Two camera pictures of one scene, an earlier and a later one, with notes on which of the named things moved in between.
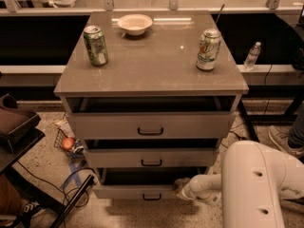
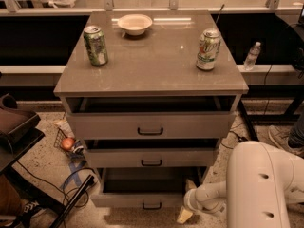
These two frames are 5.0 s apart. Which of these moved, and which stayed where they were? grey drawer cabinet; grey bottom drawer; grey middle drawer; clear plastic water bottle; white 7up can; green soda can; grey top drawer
Moved: grey bottom drawer
Stayed: grey top drawer; white 7up can; grey middle drawer; grey drawer cabinet; clear plastic water bottle; green soda can
